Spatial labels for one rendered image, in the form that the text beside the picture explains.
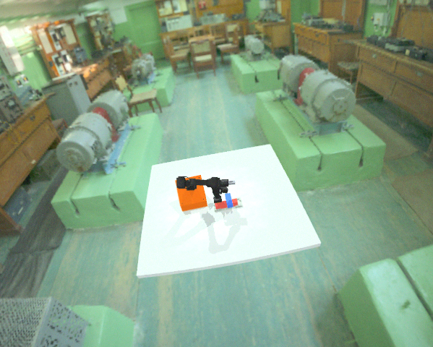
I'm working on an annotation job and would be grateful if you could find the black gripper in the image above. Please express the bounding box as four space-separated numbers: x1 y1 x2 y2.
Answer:
212 188 222 203

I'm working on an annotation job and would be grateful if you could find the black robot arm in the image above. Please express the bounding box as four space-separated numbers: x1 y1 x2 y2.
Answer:
176 176 228 194

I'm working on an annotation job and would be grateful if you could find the blue rectangular block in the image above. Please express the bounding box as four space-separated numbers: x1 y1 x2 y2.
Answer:
225 193 233 208

